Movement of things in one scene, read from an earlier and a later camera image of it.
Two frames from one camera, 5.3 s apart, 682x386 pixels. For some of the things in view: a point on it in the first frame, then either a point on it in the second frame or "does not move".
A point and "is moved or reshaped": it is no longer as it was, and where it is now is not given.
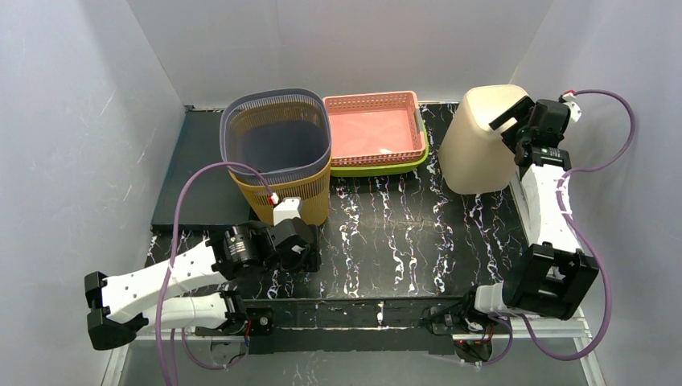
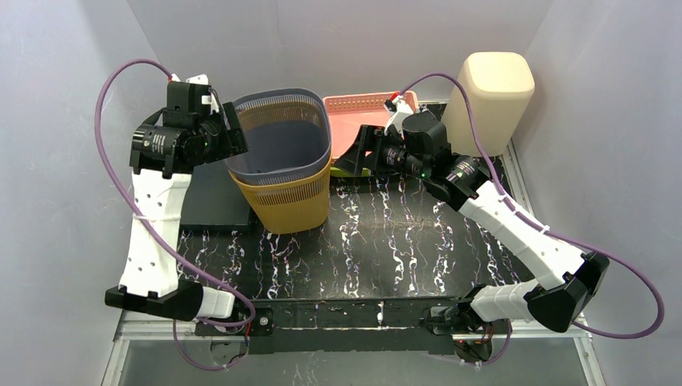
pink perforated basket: (368, 129) does not move
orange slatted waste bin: (314, 193) does not move
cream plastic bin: (474, 158) is moved or reshaped
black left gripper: (307, 253) to (222, 137)
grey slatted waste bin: (285, 133) does not move
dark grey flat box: (212, 199) does not move
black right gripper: (521, 126) to (376, 154)
